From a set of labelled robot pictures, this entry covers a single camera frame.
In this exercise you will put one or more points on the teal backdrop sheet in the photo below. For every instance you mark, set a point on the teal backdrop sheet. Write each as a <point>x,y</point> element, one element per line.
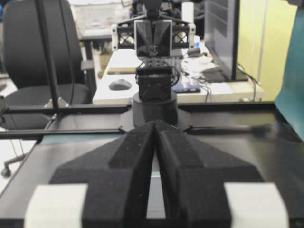
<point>290,100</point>

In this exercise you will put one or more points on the black office chair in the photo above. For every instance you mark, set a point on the black office chair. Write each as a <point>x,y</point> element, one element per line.
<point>24,55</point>

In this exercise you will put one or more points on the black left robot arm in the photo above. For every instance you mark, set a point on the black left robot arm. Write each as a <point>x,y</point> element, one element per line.
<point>154,99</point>

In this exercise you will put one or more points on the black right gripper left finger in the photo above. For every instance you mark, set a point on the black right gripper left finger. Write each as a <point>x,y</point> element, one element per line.
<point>107,187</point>

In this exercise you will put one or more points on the black computer mouse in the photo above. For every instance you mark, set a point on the black computer mouse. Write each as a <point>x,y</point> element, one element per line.
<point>120,85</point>

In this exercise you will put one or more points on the blue box on desk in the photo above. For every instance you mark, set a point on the blue box on desk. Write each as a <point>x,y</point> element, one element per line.
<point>187,85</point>

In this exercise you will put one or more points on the black computer monitor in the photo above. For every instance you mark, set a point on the black computer monitor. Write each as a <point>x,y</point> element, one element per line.
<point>221,27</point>

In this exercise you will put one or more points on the white-framed left gripper body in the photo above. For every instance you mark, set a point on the white-framed left gripper body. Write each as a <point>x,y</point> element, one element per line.
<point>124,36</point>

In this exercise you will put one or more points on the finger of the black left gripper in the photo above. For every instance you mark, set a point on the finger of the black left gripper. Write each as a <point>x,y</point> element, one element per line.
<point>162,37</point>
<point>144,37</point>

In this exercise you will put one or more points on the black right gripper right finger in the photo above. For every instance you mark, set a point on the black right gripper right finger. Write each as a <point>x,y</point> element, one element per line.
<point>215,189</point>

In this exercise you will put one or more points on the black horizontal frame rail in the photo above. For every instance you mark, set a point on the black horizontal frame rail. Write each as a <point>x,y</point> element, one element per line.
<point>37,134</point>

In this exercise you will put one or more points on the black aluminium frame post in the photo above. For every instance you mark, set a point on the black aluminium frame post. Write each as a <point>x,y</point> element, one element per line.
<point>49,61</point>

